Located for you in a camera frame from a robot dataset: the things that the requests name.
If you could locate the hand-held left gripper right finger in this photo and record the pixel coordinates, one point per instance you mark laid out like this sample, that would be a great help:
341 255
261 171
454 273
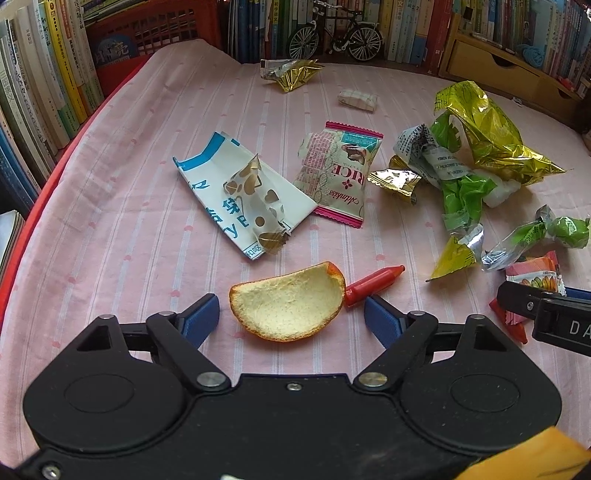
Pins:
381 321

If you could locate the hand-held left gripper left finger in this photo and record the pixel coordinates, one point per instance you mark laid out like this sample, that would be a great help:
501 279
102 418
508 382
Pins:
201 319

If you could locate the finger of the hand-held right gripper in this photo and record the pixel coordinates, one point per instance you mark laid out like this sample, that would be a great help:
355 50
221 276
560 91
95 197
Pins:
579 291
554 323

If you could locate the red crayon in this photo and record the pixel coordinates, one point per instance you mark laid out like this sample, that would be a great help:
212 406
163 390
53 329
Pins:
369 286

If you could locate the red orange snack packet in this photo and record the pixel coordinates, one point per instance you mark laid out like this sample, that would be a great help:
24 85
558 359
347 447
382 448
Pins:
535 274

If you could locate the orange peel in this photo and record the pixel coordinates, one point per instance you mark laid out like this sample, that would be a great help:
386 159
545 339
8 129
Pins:
286 304

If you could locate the white blue paper bag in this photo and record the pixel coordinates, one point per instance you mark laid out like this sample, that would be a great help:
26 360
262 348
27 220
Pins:
207 184

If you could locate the green silver twisted wrapper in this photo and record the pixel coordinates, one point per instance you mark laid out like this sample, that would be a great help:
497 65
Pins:
526 235

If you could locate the yellow silver foil wrapper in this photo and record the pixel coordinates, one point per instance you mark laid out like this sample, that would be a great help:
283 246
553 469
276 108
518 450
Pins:
455 258

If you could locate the pink striped cloth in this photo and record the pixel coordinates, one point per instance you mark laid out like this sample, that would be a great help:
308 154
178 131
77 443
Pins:
138 230

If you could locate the crumpled white tissue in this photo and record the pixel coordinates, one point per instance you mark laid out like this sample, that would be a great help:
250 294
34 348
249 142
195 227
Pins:
503 194

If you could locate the clear gold hearts wrapper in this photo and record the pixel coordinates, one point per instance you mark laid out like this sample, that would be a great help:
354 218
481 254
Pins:
258 203

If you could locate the yellow tape tab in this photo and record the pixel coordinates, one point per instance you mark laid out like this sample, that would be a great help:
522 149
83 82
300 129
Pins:
535 454

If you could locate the small crumpled gold wrapper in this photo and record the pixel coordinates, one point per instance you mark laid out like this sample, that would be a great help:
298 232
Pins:
397 180

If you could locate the green white printed wrapper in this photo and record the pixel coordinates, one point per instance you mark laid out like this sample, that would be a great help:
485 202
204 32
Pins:
457 194

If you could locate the pink-edged rice cracker wrapper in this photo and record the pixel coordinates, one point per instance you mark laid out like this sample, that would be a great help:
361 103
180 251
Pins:
337 175

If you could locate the large gold green foil bag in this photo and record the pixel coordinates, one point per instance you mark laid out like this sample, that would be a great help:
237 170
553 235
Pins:
494 134

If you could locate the low stack of books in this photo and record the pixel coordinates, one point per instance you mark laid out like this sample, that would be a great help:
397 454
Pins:
9 240

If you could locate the small white wrapped candy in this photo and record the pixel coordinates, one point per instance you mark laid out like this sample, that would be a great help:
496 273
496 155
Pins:
358 100

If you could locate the wooden drawer organizer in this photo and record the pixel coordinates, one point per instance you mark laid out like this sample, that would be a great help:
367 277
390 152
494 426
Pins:
489 69

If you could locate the blue yarn ball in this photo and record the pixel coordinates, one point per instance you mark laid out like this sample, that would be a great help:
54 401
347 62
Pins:
531 55

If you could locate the gold silver foil wrapper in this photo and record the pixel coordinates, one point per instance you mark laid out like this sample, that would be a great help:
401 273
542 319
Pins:
295 74

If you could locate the books on wooden organizer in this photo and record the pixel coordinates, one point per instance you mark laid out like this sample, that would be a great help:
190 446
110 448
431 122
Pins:
554 27

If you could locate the row of tall upright books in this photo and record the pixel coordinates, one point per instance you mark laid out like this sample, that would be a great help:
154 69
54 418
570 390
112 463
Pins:
37 92

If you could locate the miniature black bicycle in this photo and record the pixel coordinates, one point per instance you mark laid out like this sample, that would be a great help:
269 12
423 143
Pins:
360 39

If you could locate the blue cover book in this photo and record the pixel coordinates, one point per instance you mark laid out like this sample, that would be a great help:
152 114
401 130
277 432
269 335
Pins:
113 50

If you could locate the red plastic basket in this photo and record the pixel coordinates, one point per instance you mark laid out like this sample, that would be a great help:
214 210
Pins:
184 23

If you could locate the row of books behind bicycle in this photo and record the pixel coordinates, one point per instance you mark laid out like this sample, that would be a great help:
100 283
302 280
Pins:
258 27

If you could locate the pile of papers on basket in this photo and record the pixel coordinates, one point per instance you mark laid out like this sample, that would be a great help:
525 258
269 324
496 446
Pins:
111 9

